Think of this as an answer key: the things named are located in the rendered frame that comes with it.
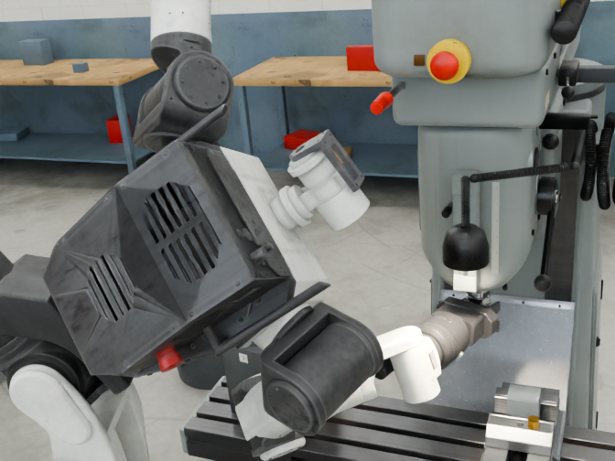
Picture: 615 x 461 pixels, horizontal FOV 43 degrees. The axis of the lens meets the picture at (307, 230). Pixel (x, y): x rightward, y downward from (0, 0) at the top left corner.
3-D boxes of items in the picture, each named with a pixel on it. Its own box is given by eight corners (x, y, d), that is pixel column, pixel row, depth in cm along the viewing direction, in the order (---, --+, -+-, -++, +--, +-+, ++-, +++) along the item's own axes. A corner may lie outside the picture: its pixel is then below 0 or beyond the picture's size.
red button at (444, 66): (457, 81, 106) (457, 52, 105) (428, 81, 108) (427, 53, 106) (462, 76, 109) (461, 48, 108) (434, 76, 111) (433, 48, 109)
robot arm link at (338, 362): (290, 444, 108) (335, 417, 97) (249, 392, 108) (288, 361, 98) (341, 392, 115) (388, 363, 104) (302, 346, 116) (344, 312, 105)
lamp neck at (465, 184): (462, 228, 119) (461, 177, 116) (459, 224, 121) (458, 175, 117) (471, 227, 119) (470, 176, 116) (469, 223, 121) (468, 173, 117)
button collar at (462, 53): (469, 84, 109) (469, 40, 107) (426, 83, 111) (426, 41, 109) (471, 80, 111) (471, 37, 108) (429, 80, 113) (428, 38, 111)
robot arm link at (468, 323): (500, 302, 142) (467, 329, 134) (499, 347, 146) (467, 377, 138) (440, 284, 150) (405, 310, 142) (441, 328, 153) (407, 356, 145)
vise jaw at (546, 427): (551, 457, 147) (552, 440, 146) (484, 445, 152) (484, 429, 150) (554, 437, 152) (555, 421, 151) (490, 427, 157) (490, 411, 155)
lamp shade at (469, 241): (449, 273, 119) (448, 237, 116) (436, 254, 125) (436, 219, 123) (495, 268, 119) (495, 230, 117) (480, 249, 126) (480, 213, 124)
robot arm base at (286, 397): (303, 455, 103) (325, 416, 95) (233, 391, 107) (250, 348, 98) (369, 389, 112) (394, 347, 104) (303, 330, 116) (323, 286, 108)
